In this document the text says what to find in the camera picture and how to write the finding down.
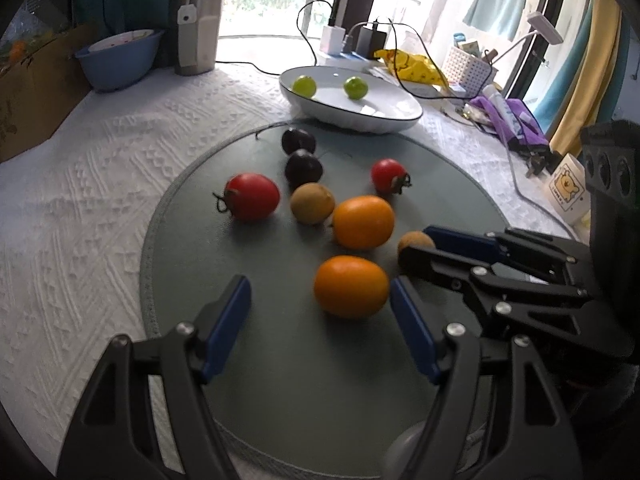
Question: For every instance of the white textured tablecloth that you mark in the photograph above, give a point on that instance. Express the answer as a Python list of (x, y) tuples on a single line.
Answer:
[(100, 200)]

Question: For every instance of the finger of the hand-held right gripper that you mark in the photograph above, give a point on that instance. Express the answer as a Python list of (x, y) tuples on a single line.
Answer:
[(435, 262), (460, 242)]

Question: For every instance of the purple pouch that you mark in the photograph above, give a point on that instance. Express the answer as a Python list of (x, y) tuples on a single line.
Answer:
[(520, 120)]

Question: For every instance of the white plate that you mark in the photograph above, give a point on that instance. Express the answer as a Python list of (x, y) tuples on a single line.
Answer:
[(390, 110)]

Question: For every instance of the cardboard box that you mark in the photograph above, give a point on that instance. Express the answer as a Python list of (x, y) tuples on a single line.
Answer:
[(35, 95)]

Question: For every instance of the large red tomato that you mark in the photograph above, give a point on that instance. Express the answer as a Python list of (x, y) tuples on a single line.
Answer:
[(252, 197)]

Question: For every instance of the black charger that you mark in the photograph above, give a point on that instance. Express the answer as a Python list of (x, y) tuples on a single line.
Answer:
[(371, 42)]

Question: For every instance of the pale inner bowl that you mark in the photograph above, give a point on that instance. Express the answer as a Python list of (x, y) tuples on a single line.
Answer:
[(122, 40)]

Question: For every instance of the brown longan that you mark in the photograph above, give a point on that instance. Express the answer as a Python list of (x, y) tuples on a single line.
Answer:
[(414, 242)]

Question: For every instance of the orange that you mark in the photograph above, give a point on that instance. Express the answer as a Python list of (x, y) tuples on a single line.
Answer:
[(363, 222), (351, 286)]

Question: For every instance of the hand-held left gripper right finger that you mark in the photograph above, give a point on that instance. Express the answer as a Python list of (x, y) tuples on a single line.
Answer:
[(412, 330)]

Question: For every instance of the dark cherry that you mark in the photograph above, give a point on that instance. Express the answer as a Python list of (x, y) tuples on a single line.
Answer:
[(298, 141), (303, 167)]

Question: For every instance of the round grey mat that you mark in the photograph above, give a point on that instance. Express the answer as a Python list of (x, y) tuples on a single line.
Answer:
[(300, 385)]

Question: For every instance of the blue bowl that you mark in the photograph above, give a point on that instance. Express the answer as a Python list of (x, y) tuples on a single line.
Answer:
[(120, 67)]

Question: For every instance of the white perforated basket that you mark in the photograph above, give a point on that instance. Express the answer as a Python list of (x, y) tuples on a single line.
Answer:
[(467, 70)]

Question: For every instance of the brown kiwi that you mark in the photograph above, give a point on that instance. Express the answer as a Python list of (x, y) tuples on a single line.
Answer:
[(312, 203)]

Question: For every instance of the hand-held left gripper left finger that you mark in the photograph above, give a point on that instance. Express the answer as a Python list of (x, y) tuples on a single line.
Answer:
[(230, 330)]

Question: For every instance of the small red tomato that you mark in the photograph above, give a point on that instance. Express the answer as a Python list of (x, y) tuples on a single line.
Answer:
[(389, 175)]

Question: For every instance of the white bear mug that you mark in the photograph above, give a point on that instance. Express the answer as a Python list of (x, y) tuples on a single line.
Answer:
[(567, 190)]

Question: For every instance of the yellow and blue curtain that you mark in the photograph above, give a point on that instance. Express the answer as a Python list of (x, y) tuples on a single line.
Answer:
[(585, 60)]

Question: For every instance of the yellow plastic bag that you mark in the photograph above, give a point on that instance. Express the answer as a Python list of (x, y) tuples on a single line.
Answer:
[(415, 70)]

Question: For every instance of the green round fruit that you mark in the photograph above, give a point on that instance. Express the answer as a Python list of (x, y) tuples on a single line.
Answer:
[(304, 85), (355, 87)]

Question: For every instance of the white desk lamp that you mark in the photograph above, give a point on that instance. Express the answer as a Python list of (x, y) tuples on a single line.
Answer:
[(545, 27)]

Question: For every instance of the pale blue hanging towel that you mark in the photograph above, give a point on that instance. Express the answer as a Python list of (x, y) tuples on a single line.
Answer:
[(497, 0)]

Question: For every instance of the white power strip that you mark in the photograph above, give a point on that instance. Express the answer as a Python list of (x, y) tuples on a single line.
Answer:
[(360, 62)]

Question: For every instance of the white charger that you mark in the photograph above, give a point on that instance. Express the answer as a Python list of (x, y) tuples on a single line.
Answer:
[(331, 39)]

